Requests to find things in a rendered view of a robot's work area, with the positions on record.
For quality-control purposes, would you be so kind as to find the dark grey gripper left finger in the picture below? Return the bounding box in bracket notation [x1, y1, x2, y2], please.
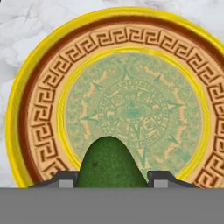
[29, 170, 80, 189]

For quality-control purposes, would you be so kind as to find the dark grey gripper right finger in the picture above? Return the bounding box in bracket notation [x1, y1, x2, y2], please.
[146, 170, 200, 189]

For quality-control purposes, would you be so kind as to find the green avocado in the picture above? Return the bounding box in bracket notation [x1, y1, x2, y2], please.
[75, 136, 151, 189]

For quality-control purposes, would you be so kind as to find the yellow rimmed patterned plate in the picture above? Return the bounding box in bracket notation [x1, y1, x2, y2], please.
[4, 6, 224, 189]

